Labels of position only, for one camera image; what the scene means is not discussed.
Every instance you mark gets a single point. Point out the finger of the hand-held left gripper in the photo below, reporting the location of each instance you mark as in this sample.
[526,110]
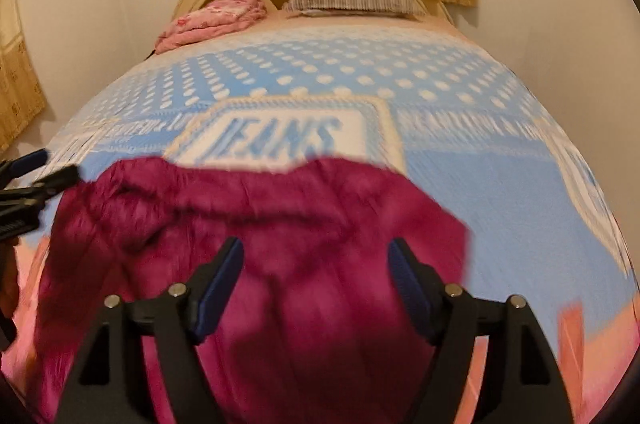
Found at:
[30,160]
[55,181]

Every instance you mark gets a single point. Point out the magenta puffer jacket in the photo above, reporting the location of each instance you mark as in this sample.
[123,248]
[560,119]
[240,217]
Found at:
[300,214]

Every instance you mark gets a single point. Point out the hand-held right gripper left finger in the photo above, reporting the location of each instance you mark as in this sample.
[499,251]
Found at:
[220,284]

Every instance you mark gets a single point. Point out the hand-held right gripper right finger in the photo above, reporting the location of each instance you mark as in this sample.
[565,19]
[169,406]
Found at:
[410,289]

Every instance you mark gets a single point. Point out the folded pink quilt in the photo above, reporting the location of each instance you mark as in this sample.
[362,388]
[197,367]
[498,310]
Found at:
[215,17]

